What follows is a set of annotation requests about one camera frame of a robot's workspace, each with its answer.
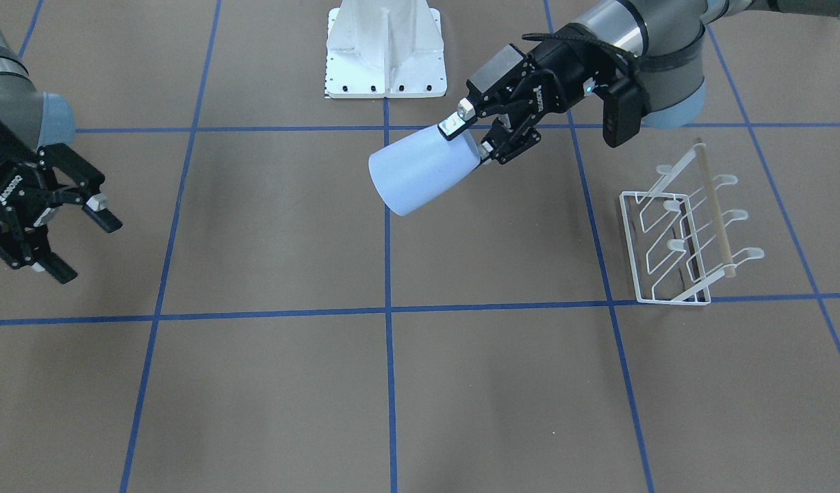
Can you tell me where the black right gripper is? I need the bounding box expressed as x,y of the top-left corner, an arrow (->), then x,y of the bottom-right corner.
0,144 -> 123,284

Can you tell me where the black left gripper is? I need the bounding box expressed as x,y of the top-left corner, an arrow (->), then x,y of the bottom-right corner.
439,25 -> 633,164

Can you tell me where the light blue plastic cup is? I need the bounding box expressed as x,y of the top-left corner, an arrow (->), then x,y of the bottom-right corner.
368,126 -> 481,216

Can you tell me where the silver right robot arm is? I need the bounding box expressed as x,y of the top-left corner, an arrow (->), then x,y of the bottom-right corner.
0,29 -> 123,284

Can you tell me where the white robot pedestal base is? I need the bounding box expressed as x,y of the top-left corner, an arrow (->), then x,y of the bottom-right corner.
324,1 -> 448,99

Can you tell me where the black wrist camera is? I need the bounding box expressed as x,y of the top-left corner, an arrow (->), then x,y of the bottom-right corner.
595,76 -> 647,149

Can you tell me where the white wire cup holder rack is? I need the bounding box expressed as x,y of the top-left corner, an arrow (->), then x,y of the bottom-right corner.
619,138 -> 766,306

